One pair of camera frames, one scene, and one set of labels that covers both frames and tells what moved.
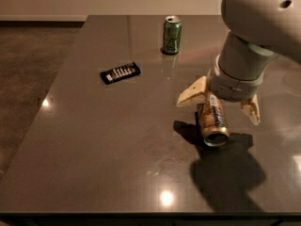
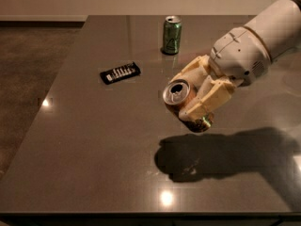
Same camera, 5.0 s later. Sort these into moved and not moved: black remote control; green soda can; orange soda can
Moved: orange soda can
Not moved: black remote control; green soda can
